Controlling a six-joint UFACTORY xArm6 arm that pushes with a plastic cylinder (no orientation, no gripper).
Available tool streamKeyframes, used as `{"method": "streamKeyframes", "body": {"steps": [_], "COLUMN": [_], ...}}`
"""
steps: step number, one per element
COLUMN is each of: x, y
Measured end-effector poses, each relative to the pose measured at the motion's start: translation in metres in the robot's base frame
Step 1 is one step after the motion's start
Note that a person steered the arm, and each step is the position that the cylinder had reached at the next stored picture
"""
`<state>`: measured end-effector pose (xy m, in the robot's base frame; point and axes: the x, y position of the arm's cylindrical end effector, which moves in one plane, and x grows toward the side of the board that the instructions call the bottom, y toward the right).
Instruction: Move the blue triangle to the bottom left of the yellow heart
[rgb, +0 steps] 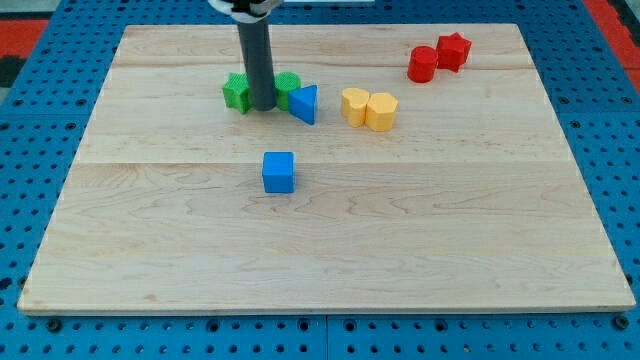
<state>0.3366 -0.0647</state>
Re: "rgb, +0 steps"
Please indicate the blue triangle block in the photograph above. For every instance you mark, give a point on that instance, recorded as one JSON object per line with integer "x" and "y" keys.
{"x": 303, "y": 103}

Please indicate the yellow heart block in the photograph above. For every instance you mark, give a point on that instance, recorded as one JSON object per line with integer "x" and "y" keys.
{"x": 354, "y": 105}

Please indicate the blue cube block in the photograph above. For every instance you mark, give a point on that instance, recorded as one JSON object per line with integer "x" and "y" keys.
{"x": 278, "y": 172}

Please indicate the yellow hexagon block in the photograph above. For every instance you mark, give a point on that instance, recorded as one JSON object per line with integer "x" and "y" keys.
{"x": 380, "y": 112}

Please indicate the green cylinder block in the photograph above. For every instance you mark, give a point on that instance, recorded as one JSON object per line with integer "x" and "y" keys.
{"x": 285, "y": 82}

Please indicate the light wooden board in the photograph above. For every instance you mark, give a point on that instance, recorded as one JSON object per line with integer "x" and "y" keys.
{"x": 472, "y": 203}

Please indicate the green star block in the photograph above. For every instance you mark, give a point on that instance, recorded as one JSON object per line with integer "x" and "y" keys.
{"x": 236, "y": 93}

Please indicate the red cylinder block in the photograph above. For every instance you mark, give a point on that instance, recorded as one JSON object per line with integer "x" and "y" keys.
{"x": 422, "y": 64}

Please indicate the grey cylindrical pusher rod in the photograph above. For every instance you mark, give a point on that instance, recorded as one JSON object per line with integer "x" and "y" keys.
{"x": 257, "y": 57}

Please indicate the red star block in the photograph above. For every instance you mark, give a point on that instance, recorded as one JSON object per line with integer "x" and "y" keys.
{"x": 453, "y": 51}

